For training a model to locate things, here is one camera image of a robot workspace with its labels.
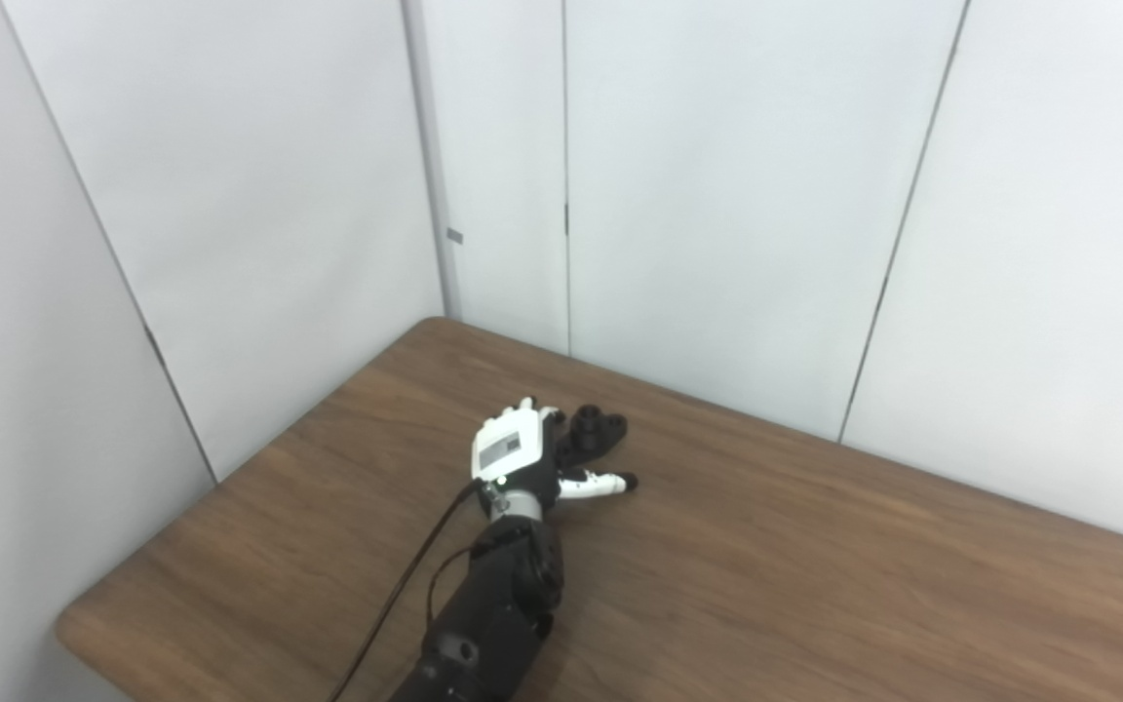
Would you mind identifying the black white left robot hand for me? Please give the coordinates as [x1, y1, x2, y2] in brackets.
[470, 396, 639, 503]

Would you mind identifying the black flanged holder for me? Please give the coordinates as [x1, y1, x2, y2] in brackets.
[554, 404, 629, 469]

